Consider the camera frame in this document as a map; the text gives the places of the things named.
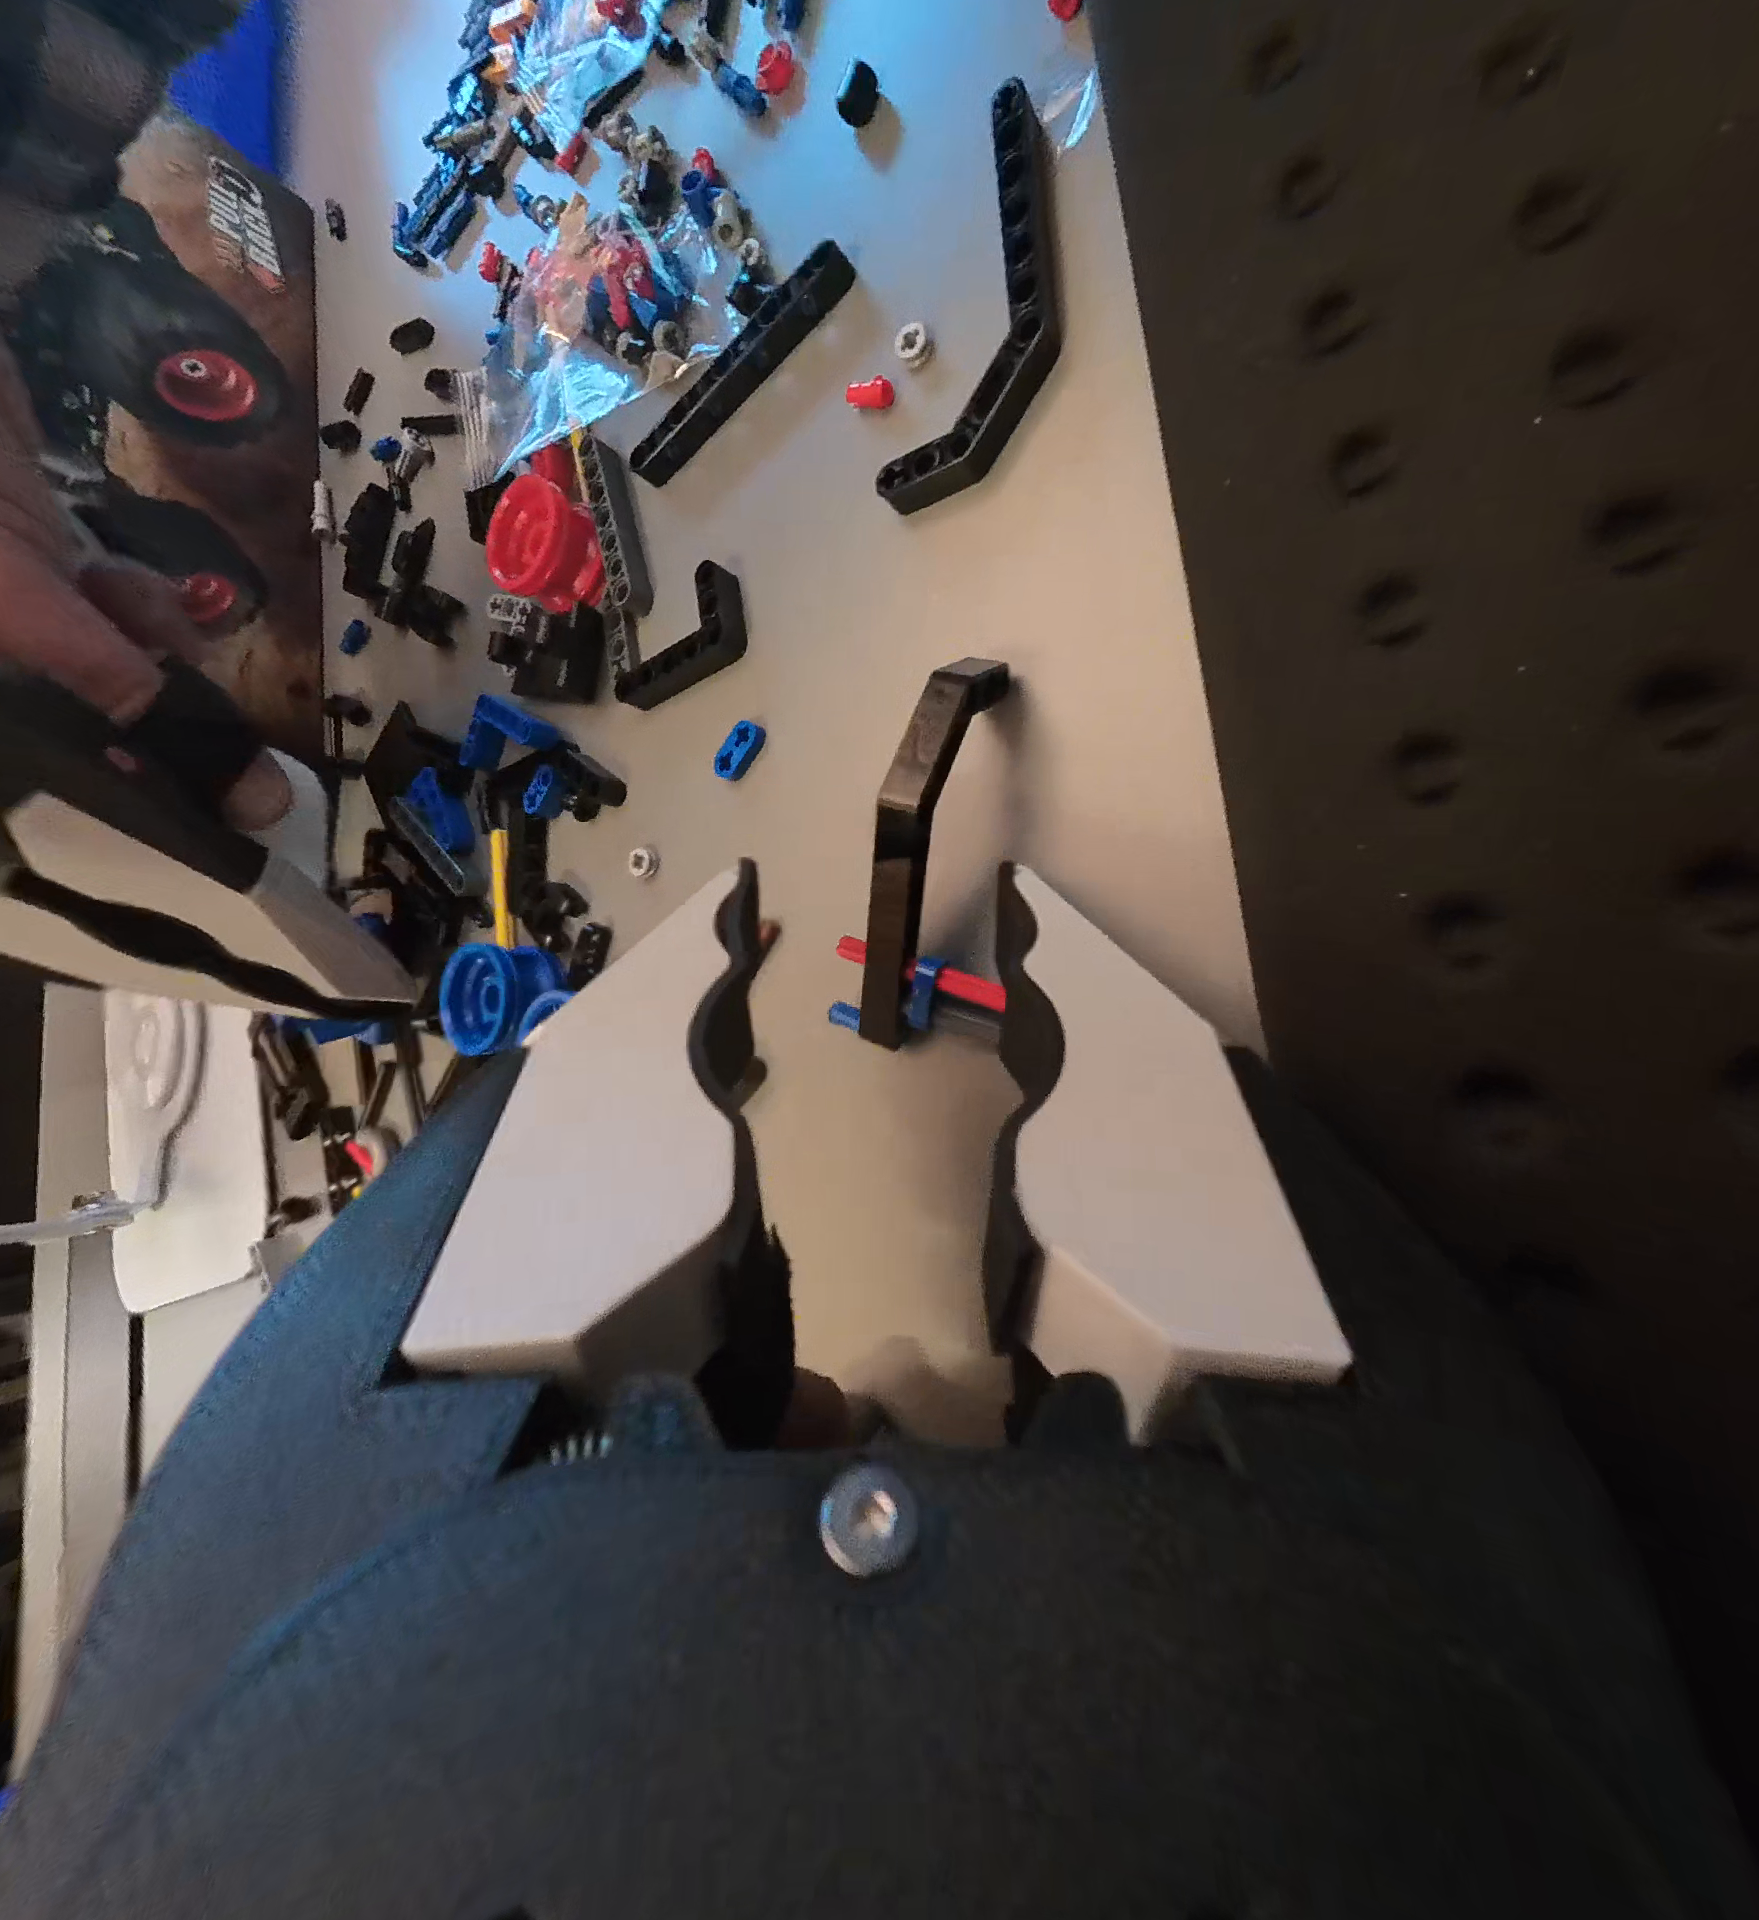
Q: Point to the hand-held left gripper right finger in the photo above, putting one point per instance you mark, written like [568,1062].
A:
[1179,1200]

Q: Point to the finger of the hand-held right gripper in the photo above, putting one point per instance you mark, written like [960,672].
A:
[161,856]
[56,944]

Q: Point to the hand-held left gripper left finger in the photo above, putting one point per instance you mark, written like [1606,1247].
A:
[580,1200]

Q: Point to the red toy axle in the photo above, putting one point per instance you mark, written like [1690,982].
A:
[968,991]

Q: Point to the person's right forearm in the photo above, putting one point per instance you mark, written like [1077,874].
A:
[38,119]

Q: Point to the grey desk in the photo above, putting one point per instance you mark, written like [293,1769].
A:
[849,629]

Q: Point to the person's right hand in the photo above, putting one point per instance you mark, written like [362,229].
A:
[8,525]

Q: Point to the blue toy wheel rim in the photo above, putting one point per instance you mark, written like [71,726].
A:
[548,1016]
[482,997]

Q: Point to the black flat toy tile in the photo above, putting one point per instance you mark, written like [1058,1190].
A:
[400,743]

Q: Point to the blue angled toy beam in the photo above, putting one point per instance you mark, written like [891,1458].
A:
[436,803]
[510,728]

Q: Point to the yellow toy axle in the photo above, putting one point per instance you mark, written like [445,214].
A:
[500,885]

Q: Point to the scatter of small toy pins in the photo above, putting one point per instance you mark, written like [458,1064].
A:
[370,533]

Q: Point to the black toy truck box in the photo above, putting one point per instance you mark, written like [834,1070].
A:
[218,375]

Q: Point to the small blue toy connector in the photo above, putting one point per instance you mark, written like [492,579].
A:
[739,750]

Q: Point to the red toy wheel rim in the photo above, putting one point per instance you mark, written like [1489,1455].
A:
[541,540]

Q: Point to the clear bag of toy parts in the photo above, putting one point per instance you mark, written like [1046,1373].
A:
[580,346]

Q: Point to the black dimpled board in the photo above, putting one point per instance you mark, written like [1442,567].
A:
[1493,600]

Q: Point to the black straight toy beam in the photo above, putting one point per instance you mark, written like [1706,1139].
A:
[745,368]

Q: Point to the small red toy pin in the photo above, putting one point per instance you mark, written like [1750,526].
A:
[868,395]

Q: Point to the small white toy bush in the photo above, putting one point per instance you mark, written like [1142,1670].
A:
[914,344]

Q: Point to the black angled long toy beam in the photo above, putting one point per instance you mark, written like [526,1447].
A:
[1022,271]

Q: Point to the black rounded toy piece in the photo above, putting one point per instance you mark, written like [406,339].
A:
[857,94]

